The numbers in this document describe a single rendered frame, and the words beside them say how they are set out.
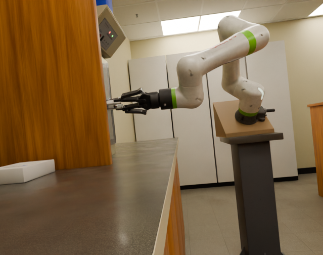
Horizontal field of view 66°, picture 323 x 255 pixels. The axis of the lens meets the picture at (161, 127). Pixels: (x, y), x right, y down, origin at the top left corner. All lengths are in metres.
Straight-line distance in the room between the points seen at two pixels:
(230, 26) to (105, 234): 1.21
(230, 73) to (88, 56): 0.94
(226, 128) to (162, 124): 2.46
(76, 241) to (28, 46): 0.79
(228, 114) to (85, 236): 1.52
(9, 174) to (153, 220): 0.53
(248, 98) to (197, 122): 2.49
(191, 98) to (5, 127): 0.70
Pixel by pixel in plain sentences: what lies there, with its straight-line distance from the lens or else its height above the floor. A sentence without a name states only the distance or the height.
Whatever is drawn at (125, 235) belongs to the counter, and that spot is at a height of 0.94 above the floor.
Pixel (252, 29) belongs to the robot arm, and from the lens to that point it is 1.29.
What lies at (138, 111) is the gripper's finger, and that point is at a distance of 1.14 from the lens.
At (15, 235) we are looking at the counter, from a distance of 0.36.
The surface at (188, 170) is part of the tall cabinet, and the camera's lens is 4.06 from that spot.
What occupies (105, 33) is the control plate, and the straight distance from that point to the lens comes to 1.11.
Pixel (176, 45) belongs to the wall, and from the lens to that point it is 4.67.
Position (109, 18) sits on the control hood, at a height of 1.49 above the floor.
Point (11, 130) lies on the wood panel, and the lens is 0.99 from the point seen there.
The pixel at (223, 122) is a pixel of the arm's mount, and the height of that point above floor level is 1.03.
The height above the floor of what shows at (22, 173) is 0.97.
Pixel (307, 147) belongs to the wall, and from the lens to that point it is 4.95.
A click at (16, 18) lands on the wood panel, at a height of 1.46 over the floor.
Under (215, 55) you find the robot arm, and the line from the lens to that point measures 1.09.
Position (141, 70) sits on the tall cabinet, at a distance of 4.14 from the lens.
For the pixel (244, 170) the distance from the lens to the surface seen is 1.66.
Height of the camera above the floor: 1.05
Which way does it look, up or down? level
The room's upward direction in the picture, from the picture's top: 6 degrees counter-clockwise
